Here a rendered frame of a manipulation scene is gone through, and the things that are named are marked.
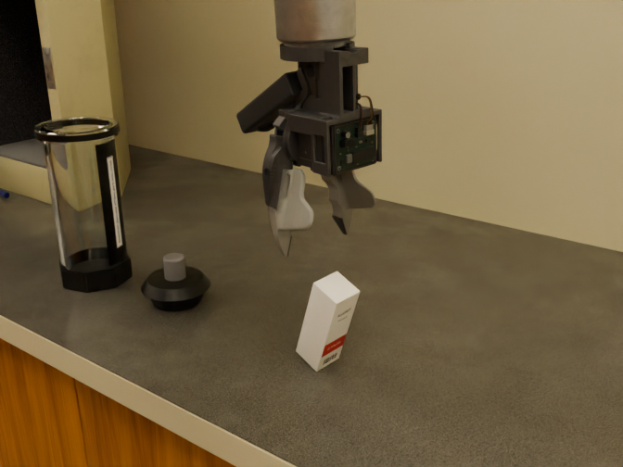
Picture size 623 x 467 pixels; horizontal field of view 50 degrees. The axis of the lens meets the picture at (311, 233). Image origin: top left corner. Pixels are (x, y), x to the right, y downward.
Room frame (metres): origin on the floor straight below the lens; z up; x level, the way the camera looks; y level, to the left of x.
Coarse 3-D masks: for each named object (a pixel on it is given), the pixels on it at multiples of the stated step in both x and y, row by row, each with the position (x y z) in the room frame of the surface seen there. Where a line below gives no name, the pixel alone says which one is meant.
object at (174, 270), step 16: (176, 256) 0.81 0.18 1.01; (160, 272) 0.82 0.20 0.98; (176, 272) 0.80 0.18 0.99; (192, 272) 0.82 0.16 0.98; (144, 288) 0.79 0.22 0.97; (160, 288) 0.78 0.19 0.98; (176, 288) 0.78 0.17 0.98; (192, 288) 0.78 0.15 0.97; (208, 288) 0.80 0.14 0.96; (160, 304) 0.78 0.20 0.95; (176, 304) 0.77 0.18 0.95; (192, 304) 0.79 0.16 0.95
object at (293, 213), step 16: (288, 176) 0.64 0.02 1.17; (304, 176) 0.63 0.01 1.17; (288, 192) 0.63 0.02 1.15; (272, 208) 0.63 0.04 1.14; (288, 208) 0.63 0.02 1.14; (304, 208) 0.61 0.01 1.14; (272, 224) 0.63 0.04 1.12; (288, 224) 0.62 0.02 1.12; (304, 224) 0.61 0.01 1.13; (288, 240) 0.64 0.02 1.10
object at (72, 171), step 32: (64, 128) 0.91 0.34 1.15; (96, 128) 0.92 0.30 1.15; (64, 160) 0.84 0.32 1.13; (96, 160) 0.85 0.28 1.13; (64, 192) 0.84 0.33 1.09; (96, 192) 0.85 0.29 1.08; (64, 224) 0.84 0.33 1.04; (96, 224) 0.85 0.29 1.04; (64, 256) 0.85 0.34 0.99; (96, 256) 0.84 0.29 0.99
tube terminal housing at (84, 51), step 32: (64, 0) 1.20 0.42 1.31; (96, 0) 1.25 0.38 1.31; (64, 32) 1.19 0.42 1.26; (96, 32) 1.24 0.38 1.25; (64, 64) 1.18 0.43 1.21; (96, 64) 1.24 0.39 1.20; (64, 96) 1.18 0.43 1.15; (96, 96) 1.23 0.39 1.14; (0, 160) 1.30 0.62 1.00; (128, 160) 1.42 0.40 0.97; (32, 192) 1.24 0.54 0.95
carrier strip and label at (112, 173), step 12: (108, 144) 0.87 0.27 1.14; (96, 156) 0.85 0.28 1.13; (108, 156) 0.87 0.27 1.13; (108, 168) 0.86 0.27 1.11; (108, 180) 0.86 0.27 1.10; (108, 192) 0.86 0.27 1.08; (120, 192) 0.89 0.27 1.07; (108, 204) 0.86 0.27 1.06; (120, 204) 0.88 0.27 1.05; (108, 216) 0.86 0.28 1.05; (120, 216) 0.88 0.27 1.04; (108, 228) 0.86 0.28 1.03; (120, 228) 0.87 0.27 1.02; (108, 240) 0.85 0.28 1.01; (120, 240) 0.87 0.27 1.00; (108, 252) 0.85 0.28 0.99; (120, 252) 0.87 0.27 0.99
